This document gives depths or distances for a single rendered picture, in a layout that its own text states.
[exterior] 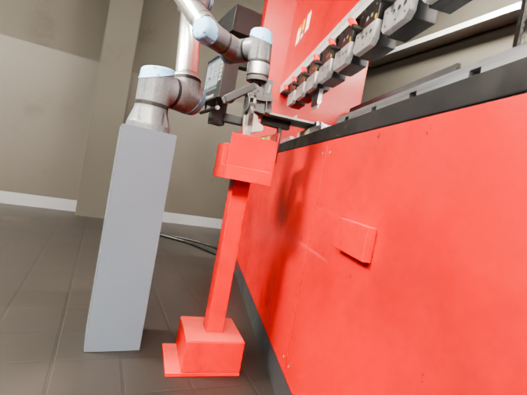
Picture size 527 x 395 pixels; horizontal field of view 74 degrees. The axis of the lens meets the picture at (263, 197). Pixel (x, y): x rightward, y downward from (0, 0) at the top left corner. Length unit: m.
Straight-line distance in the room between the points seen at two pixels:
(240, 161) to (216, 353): 0.64
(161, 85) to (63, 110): 2.98
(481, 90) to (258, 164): 0.74
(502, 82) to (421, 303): 0.32
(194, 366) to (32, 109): 3.44
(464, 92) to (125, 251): 1.07
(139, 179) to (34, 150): 3.05
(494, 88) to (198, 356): 1.09
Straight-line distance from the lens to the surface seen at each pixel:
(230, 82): 2.79
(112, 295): 1.34
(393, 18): 1.19
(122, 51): 4.11
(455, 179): 0.57
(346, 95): 2.87
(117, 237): 1.28
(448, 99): 0.64
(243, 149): 1.14
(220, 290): 1.28
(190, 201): 4.35
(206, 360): 1.29
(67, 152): 4.22
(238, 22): 2.95
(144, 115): 1.29
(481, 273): 0.51
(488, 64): 0.80
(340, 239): 0.82
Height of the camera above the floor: 0.67
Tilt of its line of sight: 2 degrees down
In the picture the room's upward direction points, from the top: 11 degrees clockwise
